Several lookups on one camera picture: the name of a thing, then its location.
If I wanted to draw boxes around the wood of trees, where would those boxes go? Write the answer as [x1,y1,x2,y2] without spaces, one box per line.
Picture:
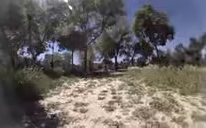
[0,0,206,76]

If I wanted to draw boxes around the dry straw-covered ground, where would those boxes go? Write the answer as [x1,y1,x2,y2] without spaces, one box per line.
[22,68,206,128]

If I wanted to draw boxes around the tall dry grass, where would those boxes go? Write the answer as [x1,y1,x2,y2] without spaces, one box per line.
[124,63,206,96]

